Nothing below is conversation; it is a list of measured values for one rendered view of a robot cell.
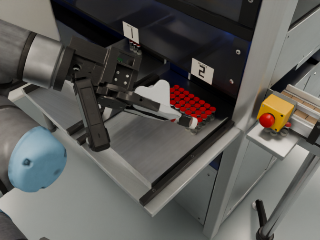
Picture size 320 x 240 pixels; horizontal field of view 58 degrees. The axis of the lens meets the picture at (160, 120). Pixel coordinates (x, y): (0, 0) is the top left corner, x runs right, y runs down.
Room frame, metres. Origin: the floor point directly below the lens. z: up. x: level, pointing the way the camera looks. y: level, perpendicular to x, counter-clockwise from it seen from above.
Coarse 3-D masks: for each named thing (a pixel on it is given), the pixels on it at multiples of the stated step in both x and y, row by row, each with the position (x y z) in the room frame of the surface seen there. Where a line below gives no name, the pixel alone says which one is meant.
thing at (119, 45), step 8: (120, 40) 1.10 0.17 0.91; (120, 48) 1.09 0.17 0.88; (128, 48) 1.09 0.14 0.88; (120, 56) 1.03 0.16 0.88; (128, 56) 1.03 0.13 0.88; (144, 56) 1.03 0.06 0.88; (144, 64) 0.97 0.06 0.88; (152, 64) 0.97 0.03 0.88; (160, 64) 0.97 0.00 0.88; (168, 64) 0.94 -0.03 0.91; (144, 72) 0.92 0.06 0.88; (152, 72) 0.88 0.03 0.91; (160, 72) 0.91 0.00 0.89; (136, 80) 0.87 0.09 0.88; (144, 80) 0.85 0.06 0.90
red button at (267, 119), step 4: (260, 116) 0.56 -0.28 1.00; (264, 116) 0.55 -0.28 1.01; (268, 116) 0.55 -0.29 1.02; (272, 116) 0.55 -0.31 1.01; (260, 120) 0.55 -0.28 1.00; (264, 120) 0.54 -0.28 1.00; (268, 120) 0.54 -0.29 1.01; (272, 120) 0.54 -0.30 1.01; (260, 124) 0.55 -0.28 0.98; (264, 124) 0.54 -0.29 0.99; (268, 124) 0.53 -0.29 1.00; (272, 124) 0.53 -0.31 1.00
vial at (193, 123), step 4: (184, 116) 0.36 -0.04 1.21; (188, 116) 0.36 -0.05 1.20; (176, 120) 0.35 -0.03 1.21; (180, 120) 0.35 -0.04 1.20; (184, 120) 0.35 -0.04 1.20; (188, 120) 0.35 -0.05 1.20; (192, 120) 0.36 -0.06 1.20; (196, 120) 0.36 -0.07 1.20; (180, 124) 0.35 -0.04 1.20; (184, 124) 0.35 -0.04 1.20; (188, 124) 0.35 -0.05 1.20; (192, 124) 0.35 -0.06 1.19; (196, 124) 0.35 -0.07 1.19; (192, 128) 0.35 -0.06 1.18
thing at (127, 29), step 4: (124, 24) 1.00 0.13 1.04; (128, 24) 0.99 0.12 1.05; (124, 28) 1.01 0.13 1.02; (128, 28) 0.99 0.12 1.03; (132, 28) 0.97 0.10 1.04; (136, 28) 0.96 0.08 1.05; (124, 32) 1.01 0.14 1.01; (128, 32) 0.99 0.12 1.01; (132, 32) 0.97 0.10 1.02; (136, 32) 0.96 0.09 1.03; (128, 36) 0.99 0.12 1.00; (136, 36) 0.96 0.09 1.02; (136, 40) 0.96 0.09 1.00
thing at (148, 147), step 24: (120, 120) 0.66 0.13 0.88; (144, 120) 0.66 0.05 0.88; (168, 120) 0.66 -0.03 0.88; (216, 120) 0.66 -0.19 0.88; (120, 144) 0.56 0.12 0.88; (144, 144) 0.56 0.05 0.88; (168, 144) 0.56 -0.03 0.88; (192, 144) 0.56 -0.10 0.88; (144, 168) 0.47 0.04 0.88; (168, 168) 0.45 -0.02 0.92
